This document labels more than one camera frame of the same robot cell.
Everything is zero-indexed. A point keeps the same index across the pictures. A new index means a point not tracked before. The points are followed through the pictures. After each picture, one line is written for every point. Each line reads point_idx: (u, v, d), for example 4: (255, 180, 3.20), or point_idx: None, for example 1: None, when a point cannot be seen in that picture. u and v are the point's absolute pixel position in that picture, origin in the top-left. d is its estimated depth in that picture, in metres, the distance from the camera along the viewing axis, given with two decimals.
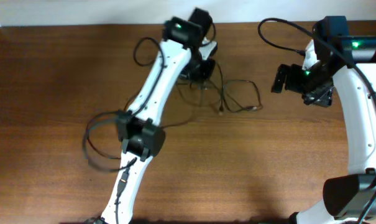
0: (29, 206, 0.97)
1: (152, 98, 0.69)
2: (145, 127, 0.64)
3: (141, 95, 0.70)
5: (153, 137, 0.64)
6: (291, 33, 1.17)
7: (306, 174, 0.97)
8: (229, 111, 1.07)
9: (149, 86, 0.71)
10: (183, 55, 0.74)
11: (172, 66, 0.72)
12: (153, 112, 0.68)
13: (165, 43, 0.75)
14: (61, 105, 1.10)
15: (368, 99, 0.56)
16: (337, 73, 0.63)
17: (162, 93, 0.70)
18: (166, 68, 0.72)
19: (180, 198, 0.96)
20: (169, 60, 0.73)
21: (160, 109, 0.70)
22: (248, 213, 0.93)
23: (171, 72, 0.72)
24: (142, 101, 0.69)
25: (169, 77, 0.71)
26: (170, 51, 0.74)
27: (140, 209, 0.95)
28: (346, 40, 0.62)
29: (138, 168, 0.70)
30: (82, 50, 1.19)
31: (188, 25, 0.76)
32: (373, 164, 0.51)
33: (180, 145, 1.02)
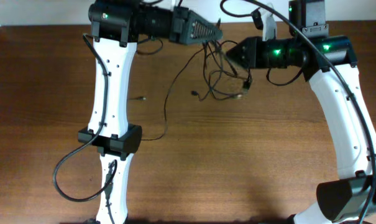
0: (29, 207, 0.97)
1: (109, 112, 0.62)
2: (112, 141, 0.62)
3: (96, 112, 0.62)
5: (122, 148, 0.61)
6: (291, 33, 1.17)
7: (306, 174, 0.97)
8: (229, 111, 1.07)
9: (100, 101, 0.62)
10: (123, 53, 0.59)
11: (116, 73, 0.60)
12: (114, 127, 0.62)
13: (99, 45, 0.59)
14: (60, 105, 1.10)
15: (347, 101, 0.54)
16: (314, 76, 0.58)
17: (117, 102, 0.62)
18: (110, 76, 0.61)
19: (180, 198, 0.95)
20: (109, 65, 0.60)
21: (122, 118, 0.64)
22: (248, 213, 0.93)
23: (117, 78, 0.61)
24: (99, 117, 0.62)
25: (118, 83, 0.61)
26: (108, 53, 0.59)
27: (140, 209, 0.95)
28: (316, 42, 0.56)
29: (122, 167, 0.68)
30: (82, 50, 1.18)
31: (115, 11, 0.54)
32: (361, 167, 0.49)
33: (179, 146, 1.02)
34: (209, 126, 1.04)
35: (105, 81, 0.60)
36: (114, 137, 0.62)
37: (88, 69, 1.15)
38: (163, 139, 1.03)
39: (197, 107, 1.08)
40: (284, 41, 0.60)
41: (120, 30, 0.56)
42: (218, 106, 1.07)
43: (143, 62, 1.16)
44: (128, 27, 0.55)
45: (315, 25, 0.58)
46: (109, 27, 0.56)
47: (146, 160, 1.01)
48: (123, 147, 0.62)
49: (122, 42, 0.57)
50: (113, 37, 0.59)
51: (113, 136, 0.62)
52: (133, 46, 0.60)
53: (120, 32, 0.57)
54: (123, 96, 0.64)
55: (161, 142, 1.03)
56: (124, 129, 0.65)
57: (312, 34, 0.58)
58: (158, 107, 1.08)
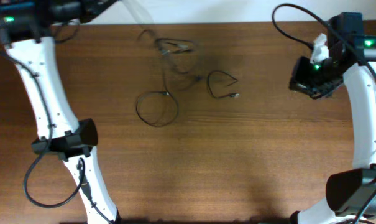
0: (29, 206, 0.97)
1: (53, 111, 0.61)
2: (69, 138, 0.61)
3: (40, 117, 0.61)
5: (81, 141, 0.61)
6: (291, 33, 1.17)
7: (306, 174, 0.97)
8: (228, 111, 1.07)
9: (40, 103, 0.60)
10: (41, 50, 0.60)
11: (43, 71, 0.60)
12: (63, 125, 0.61)
13: (12, 50, 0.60)
14: None
15: None
16: (350, 70, 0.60)
17: (58, 101, 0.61)
18: (39, 77, 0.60)
19: (180, 198, 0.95)
20: (32, 65, 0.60)
21: (71, 114, 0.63)
22: (248, 213, 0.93)
23: (46, 75, 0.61)
24: (45, 122, 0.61)
25: (50, 81, 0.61)
26: (27, 55, 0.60)
27: (140, 209, 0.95)
28: (358, 38, 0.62)
29: (91, 164, 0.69)
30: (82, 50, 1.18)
31: (16, 12, 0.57)
32: None
33: (180, 145, 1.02)
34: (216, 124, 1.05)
35: (36, 82, 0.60)
36: (68, 134, 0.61)
37: (89, 68, 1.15)
38: (163, 139, 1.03)
39: (205, 106, 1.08)
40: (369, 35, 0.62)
41: (32, 28, 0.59)
42: (222, 106, 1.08)
43: (143, 61, 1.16)
44: (36, 23, 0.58)
45: (355, 32, 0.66)
46: (18, 30, 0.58)
47: (146, 160, 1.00)
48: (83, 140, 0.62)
49: (36, 38, 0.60)
50: (26, 38, 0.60)
51: (66, 132, 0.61)
52: (50, 44, 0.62)
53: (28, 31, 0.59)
54: (61, 93, 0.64)
55: (161, 142, 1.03)
56: (76, 124, 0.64)
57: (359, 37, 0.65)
58: (157, 107, 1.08)
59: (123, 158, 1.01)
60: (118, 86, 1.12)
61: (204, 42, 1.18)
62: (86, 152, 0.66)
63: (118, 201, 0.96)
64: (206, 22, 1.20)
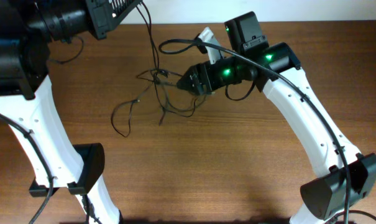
0: (28, 207, 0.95)
1: (54, 165, 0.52)
2: (71, 190, 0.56)
3: (38, 168, 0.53)
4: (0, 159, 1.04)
5: (86, 191, 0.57)
6: (288, 34, 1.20)
7: (306, 174, 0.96)
8: (229, 112, 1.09)
9: (38, 159, 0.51)
10: (36, 104, 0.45)
11: (38, 127, 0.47)
12: (66, 177, 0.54)
13: None
14: (58, 104, 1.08)
15: (302, 102, 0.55)
16: (266, 88, 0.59)
17: (58, 157, 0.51)
18: (34, 134, 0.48)
19: (180, 198, 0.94)
20: (24, 122, 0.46)
21: (72, 162, 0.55)
22: (248, 214, 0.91)
23: (45, 133, 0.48)
24: (44, 174, 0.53)
25: (48, 139, 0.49)
26: (17, 111, 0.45)
27: (138, 210, 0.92)
28: (258, 55, 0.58)
29: (95, 190, 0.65)
30: (84, 51, 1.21)
31: None
32: (332, 161, 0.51)
33: (179, 145, 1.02)
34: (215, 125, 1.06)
35: (30, 141, 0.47)
36: (71, 185, 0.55)
37: (90, 69, 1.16)
38: (163, 139, 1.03)
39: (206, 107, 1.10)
40: (230, 61, 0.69)
41: (16, 81, 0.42)
42: (222, 106, 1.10)
43: (144, 63, 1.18)
44: (23, 73, 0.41)
45: (254, 38, 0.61)
46: (0, 79, 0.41)
47: (146, 160, 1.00)
48: (86, 189, 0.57)
49: (26, 94, 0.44)
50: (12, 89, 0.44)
51: (69, 184, 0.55)
52: (44, 90, 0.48)
53: (15, 82, 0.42)
54: (62, 141, 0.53)
55: (161, 142, 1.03)
56: (78, 169, 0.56)
57: (255, 45, 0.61)
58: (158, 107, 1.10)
59: (123, 158, 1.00)
60: (120, 87, 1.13)
61: None
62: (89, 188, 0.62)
63: (117, 201, 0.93)
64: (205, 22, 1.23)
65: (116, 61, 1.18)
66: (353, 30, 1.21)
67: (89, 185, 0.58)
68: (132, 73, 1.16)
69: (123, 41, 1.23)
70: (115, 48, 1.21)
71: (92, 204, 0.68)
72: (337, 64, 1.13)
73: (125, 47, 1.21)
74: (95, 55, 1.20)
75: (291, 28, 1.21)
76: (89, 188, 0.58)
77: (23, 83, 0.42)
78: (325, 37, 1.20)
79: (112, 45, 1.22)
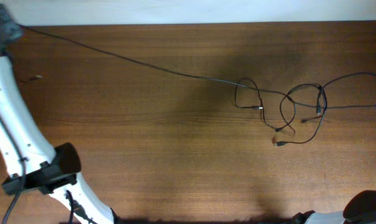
0: (28, 207, 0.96)
1: (22, 144, 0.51)
2: (45, 172, 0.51)
3: (6, 153, 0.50)
4: None
5: (61, 172, 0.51)
6: (291, 33, 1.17)
7: (306, 174, 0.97)
8: (229, 111, 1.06)
9: (3, 137, 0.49)
10: None
11: (2, 97, 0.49)
12: (38, 157, 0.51)
13: None
14: (59, 105, 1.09)
15: None
16: None
17: (24, 129, 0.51)
18: None
19: (180, 198, 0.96)
20: None
21: (41, 140, 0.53)
22: (248, 214, 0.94)
23: (8, 102, 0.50)
24: (14, 158, 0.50)
25: (11, 109, 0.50)
26: None
27: (140, 209, 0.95)
28: None
29: (82, 191, 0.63)
30: (82, 50, 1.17)
31: None
32: None
33: (180, 146, 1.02)
34: (216, 126, 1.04)
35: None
36: (45, 166, 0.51)
37: (89, 69, 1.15)
38: (163, 139, 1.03)
39: (205, 107, 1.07)
40: None
41: None
42: (222, 106, 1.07)
43: (143, 62, 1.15)
44: None
45: None
46: None
47: (146, 160, 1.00)
48: (64, 170, 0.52)
49: None
50: None
51: (43, 164, 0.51)
52: (5, 64, 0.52)
53: None
54: (28, 117, 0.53)
55: (160, 142, 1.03)
56: (50, 151, 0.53)
57: None
58: (157, 107, 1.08)
59: (123, 158, 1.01)
60: (119, 87, 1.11)
61: (204, 42, 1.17)
62: (71, 180, 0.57)
63: (119, 201, 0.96)
64: (206, 22, 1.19)
65: (115, 61, 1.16)
66: (358, 27, 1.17)
67: (69, 167, 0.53)
68: (130, 73, 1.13)
69: (119, 39, 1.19)
70: (111, 47, 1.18)
71: (81, 205, 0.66)
72: (336, 66, 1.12)
73: (122, 46, 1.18)
74: (93, 54, 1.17)
75: (295, 27, 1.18)
76: (68, 171, 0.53)
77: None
78: (328, 37, 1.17)
79: (110, 44, 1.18)
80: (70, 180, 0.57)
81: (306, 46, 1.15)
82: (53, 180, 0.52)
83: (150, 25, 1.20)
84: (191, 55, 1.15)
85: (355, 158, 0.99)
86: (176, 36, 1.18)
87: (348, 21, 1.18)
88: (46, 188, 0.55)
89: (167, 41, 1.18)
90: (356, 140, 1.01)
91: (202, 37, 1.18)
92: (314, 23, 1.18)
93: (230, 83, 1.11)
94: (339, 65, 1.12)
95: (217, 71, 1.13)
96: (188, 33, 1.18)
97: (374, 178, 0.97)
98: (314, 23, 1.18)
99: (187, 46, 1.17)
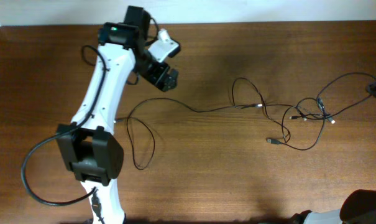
0: (29, 207, 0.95)
1: (98, 105, 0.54)
2: (94, 139, 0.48)
3: (85, 104, 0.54)
4: None
5: (106, 146, 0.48)
6: (291, 33, 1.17)
7: (306, 174, 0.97)
8: (229, 111, 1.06)
9: (94, 91, 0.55)
10: (126, 53, 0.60)
11: (115, 69, 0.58)
12: (102, 119, 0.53)
13: (102, 47, 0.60)
14: (59, 104, 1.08)
15: None
16: None
17: (110, 98, 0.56)
18: (109, 71, 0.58)
19: (180, 198, 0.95)
20: (110, 61, 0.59)
21: (110, 114, 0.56)
22: (248, 213, 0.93)
23: (117, 74, 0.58)
24: (86, 109, 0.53)
25: (114, 81, 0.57)
26: (112, 52, 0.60)
27: (140, 209, 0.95)
28: None
29: (105, 190, 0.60)
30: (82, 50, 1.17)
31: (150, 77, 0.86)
32: None
33: (179, 145, 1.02)
34: (216, 125, 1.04)
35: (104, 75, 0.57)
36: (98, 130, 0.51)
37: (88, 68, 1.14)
38: (163, 139, 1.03)
39: (205, 107, 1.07)
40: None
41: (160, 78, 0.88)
42: (222, 106, 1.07)
43: None
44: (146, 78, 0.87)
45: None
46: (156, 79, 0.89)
47: (146, 159, 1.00)
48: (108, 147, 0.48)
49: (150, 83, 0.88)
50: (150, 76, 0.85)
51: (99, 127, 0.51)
52: (133, 58, 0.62)
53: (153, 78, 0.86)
54: (116, 100, 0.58)
55: (160, 142, 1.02)
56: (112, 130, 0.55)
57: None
58: (158, 107, 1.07)
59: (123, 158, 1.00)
60: None
61: (204, 42, 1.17)
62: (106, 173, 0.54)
63: None
64: (206, 22, 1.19)
65: None
66: (359, 27, 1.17)
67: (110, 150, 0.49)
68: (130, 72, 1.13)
69: None
70: None
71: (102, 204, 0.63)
72: (337, 66, 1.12)
73: None
74: (92, 53, 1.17)
75: (294, 27, 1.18)
76: (108, 151, 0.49)
77: (113, 35, 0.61)
78: (328, 35, 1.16)
79: None
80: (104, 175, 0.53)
81: (306, 45, 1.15)
82: (96, 155, 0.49)
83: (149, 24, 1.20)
84: (191, 54, 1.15)
85: (355, 158, 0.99)
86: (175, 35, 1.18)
87: (347, 21, 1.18)
88: (86, 168, 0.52)
89: None
90: (356, 140, 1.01)
91: (202, 36, 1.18)
92: (313, 22, 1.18)
93: (229, 83, 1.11)
94: (339, 65, 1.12)
95: (217, 70, 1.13)
96: (189, 33, 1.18)
97: (374, 178, 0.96)
98: (314, 23, 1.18)
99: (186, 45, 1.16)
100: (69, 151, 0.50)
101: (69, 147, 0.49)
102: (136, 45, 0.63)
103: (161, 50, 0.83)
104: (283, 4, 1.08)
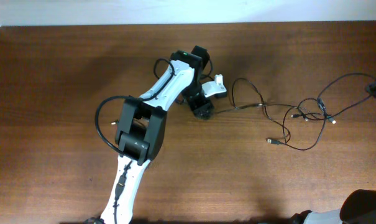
0: (30, 207, 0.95)
1: (161, 93, 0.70)
2: (153, 114, 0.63)
3: (151, 90, 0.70)
4: None
5: (161, 120, 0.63)
6: (291, 33, 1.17)
7: (306, 174, 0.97)
8: (229, 111, 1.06)
9: (160, 85, 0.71)
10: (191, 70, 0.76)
11: (180, 77, 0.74)
12: (161, 104, 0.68)
13: (174, 61, 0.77)
14: (60, 104, 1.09)
15: None
16: None
17: (170, 94, 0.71)
18: (174, 76, 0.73)
19: (181, 198, 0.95)
20: (178, 71, 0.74)
21: (168, 104, 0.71)
22: (248, 214, 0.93)
23: (179, 81, 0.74)
24: (152, 94, 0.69)
25: (176, 84, 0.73)
26: (181, 66, 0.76)
27: (140, 209, 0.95)
28: None
29: (136, 172, 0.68)
30: (82, 50, 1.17)
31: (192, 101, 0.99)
32: None
33: (181, 146, 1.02)
34: (217, 126, 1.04)
35: (171, 78, 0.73)
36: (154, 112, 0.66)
37: (89, 68, 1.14)
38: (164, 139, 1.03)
39: None
40: None
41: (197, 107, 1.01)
42: (224, 107, 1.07)
43: (143, 61, 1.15)
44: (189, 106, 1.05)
45: None
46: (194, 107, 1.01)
47: None
48: (161, 122, 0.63)
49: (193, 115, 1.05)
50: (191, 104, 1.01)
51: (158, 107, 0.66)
52: (189, 78, 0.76)
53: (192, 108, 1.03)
54: (173, 98, 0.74)
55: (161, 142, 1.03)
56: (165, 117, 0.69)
57: None
58: None
59: None
60: (120, 87, 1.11)
61: (204, 42, 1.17)
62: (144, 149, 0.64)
63: None
64: (206, 22, 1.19)
65: (114, 60, 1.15)
66: (358, 28, 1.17)
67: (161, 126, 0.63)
68: (130, 72, 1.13)
69: (120, 38, 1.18)
70: (112, 47, 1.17)
71: (125, 186, 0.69)
72: (337, 66, 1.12)
73: (123, 46, 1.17)
74: (93, 54, 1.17)
75: (294, 27, 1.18)
76: (160, 124, 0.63)
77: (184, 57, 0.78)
78: (328, 36, 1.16)
79: (109, 43, 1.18)
80: (142, 149, 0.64)
81: (306, 46, 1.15)
82: (150, 127, 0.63)
83: (149, 25, 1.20)
84: None
85: (355, 158, 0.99)
86: (176, 35, 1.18)
87: (347, 22, 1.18)
88: (133, 140, 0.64)
89: (166, 40, 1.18)
90: (356, 140, 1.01)
91: (202, 37, 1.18)
92: (313, 23, 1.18)
93: (230, 83, 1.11)
94: (339, 65, 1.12)
95: (217, 70, 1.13)
96: (188, 33, 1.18)
97: (374, 178, 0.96)
98: (314, 24, 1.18)
99: (187, 46, 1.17)
100: (128, 120, 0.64)
101: (130, 116, 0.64)
102: (197, 71, 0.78)
103: (210, 88, 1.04)
104: (283, 4, 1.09)
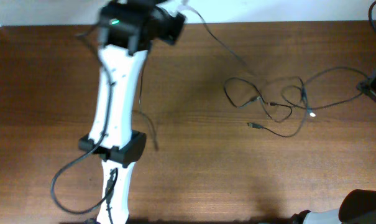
0: (30, 207, 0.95)
1: (110, 124, 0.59)
2: None
3: (98, 121, 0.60)
4: None
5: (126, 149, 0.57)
6: (291, 33, 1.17)
7: (306, 175, 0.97)
8: (229, 111, 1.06)
9: (104, 108, 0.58)
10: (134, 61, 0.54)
11: (122, 81, 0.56)
12: (116, 139, 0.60)
13: (105, 51, 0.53)
14: (60, 104, 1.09)
15: None
16: None
17: (120, 115, 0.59)
18: (115, 86, 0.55)
19: (181, 198, 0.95)
20: (114, 74, 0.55)
21: (125, 131, 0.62)
22: (248, 214, 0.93)
23: (123, 89, 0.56)
24: (100, 127, 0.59)
25: (123, 96, 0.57)
26: (117, 63, 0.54)
27: (139, 209, 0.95)
28: None
29: (123, 174, 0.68)
30: (82, 50, 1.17)
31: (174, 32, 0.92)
32: None
33: (180, 146, 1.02)
34: (216, 125, 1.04)
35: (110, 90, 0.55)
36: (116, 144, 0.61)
37: (89, 68, 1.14)
38: (163, 139, 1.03)
39: (206, 106, 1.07)
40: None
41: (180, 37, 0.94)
42: (224, 106, 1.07)
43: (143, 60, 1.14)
44: None
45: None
46: None
47: (146, 160, 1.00)
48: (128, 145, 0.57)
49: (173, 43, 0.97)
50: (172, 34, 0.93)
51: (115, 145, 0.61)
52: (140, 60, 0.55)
53: None
54: (128, 112, 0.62)
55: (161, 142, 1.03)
56: (127, 143, 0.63)
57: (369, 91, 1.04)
58: (158, 107, 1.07)
59: None
60: None
61: (204, 42, 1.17)
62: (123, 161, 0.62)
63: None
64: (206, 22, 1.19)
65: None
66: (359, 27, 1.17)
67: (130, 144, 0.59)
68: None
69: None
70: None
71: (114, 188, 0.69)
72: (337, 66, 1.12)
73: None
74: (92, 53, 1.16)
75: (294, 27, 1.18)
76: None
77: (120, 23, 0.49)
78: (328, 35, 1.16)
79: None
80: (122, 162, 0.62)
81: (306, 45, 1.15)
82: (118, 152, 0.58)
83: None
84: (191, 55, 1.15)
85: (355, 158, 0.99)
86: None
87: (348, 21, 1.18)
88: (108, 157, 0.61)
89: None
90: (356, 140, 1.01)
91: (202, 36, 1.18)
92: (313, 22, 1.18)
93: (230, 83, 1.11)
94: (339, 65, 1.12)
95: (217, 70, 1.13)
96: (189, 33, 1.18)
97: (374, 178, 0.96)
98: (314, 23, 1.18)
99: (187, 45, 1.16)
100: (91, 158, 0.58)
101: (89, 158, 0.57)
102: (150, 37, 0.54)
103: None
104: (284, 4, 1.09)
